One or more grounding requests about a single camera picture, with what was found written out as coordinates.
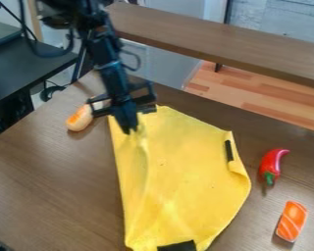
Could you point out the black desk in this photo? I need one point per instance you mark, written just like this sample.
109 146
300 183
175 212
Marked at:
15 68

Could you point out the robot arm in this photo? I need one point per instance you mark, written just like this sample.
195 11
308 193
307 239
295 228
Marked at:
106 49

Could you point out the cream and orange toy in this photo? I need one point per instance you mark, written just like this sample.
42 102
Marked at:
79 120

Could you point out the red toy pepper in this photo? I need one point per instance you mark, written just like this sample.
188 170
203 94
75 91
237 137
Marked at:
271 165

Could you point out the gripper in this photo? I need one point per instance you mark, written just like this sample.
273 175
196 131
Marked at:
125 112

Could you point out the orange toy salmon sushi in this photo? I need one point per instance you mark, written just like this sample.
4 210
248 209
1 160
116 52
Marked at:
291 221

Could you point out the wooden table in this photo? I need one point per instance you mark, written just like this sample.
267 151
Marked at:
234 42

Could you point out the yellow cloth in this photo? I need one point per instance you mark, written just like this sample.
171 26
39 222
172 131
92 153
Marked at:
177 183

